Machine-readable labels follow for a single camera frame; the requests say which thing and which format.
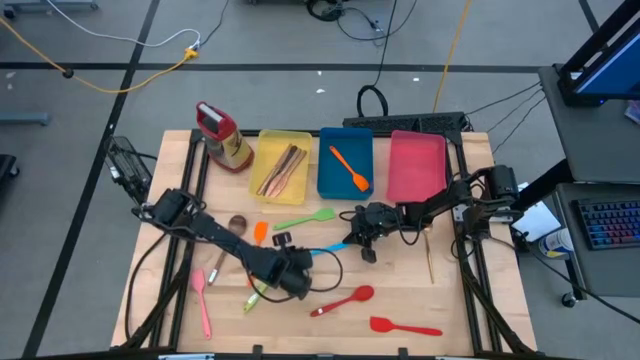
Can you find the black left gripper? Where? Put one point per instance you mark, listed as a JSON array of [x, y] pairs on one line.
[[285, 270]]

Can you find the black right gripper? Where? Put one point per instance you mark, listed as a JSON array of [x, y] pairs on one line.
[[375, 222]]

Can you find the blue silicone spatula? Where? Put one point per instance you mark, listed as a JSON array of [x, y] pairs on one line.
[[332, 248]]

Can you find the green silicone spoon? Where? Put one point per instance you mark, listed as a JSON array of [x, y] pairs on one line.
[[252, 301]]

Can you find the long orange silicone spatula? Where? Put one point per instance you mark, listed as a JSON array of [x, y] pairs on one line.
[[260, 231]]

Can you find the short orange silicone spatula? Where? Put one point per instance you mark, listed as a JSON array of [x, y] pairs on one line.
[[360, 182]]

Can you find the green silicone spatula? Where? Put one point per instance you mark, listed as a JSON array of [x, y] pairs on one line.
[[300, 220]]

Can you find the red silicone spoon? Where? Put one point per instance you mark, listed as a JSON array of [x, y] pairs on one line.
[[364, 293]]

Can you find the brown wooden spoon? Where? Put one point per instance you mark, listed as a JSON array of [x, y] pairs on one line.
[[218, 264]]

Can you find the gold metal spoon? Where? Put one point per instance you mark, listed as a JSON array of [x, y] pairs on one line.
[[429, 255]]

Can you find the pink silicone spatula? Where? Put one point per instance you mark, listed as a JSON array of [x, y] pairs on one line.
[[198, 281]]

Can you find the red silicone spatula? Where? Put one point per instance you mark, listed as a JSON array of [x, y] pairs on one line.
[[381, 324]]

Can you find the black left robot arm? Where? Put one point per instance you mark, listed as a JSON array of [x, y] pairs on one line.
[[220, 235]]

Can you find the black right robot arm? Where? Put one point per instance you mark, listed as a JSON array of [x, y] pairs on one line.
[[440, 200]]

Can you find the blue plastic bin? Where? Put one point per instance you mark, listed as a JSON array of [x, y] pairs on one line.
[[330, 185]]

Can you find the pink plastic bin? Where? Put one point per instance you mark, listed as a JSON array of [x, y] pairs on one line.
[[415, 165]]

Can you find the black power strip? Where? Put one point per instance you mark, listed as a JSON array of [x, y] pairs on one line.
[[400, 122]]

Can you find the yellow plastic bin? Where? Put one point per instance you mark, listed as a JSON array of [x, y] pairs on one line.
[[265, 150]]

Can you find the white paper sheet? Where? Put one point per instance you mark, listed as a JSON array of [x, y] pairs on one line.
[[537, 222]]

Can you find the black mesh control box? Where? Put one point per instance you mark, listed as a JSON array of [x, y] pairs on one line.
[[127, 162]]

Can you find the white and blue can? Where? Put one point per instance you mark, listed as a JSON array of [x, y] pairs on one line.
[[555, 243]]

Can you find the black caster wheel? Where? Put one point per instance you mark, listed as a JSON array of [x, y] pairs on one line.
[[569, 300]]

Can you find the grey equipment cart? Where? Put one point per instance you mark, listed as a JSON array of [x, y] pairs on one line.
[[590, 140]]

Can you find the backlit rainbow keyboard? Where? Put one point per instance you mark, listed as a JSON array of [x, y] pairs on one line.
[[610, 225]]

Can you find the black chair base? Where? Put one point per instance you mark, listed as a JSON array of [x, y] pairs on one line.
[[7, 165]]

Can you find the grey metal foot bar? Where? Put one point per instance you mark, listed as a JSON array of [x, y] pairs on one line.
[[25, 119]]

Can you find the black monitor with blue screen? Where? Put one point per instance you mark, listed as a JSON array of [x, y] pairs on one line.
[[615, 70]]

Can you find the grey trolley base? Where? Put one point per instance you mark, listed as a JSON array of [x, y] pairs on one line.
[[50, 5]]

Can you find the black aluminium table frame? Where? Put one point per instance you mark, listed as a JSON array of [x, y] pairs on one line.
[[176, 325]]

